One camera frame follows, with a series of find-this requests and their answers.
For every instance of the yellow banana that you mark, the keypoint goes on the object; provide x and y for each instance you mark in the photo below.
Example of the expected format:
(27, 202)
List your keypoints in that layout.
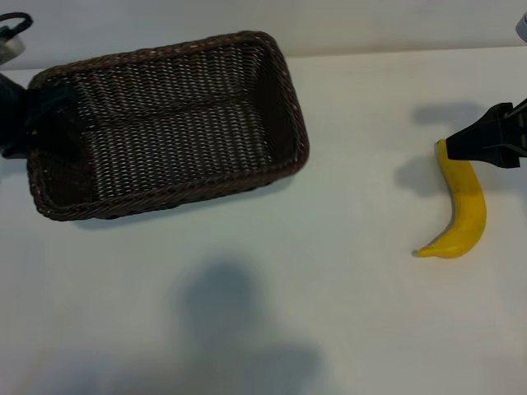
(469, 205)

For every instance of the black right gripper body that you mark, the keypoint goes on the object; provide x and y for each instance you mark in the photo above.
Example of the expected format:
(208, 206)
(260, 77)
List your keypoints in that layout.
(521, 131)

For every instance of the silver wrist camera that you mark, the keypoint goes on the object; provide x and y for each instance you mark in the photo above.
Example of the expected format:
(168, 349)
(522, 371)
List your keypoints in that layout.
(522, 29)
(10, 45)

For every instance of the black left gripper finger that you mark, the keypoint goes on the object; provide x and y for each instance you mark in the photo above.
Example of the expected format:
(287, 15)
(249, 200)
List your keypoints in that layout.
(49, 103)
(53, 142)

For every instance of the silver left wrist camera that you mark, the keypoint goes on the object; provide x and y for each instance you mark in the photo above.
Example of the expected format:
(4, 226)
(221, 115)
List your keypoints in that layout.
(10, 45)

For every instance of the dark brown wicker basket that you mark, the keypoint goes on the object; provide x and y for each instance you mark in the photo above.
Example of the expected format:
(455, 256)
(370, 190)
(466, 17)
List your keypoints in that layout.
(173, 123)

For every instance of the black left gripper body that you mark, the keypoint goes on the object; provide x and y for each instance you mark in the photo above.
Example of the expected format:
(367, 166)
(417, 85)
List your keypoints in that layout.
(12, 115)

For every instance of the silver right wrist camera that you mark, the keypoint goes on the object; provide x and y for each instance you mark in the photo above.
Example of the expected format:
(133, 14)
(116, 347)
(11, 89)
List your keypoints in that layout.
(522, 29)

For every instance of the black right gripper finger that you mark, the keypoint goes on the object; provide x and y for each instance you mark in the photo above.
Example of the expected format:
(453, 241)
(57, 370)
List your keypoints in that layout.
(494, 157)
(490, 129)

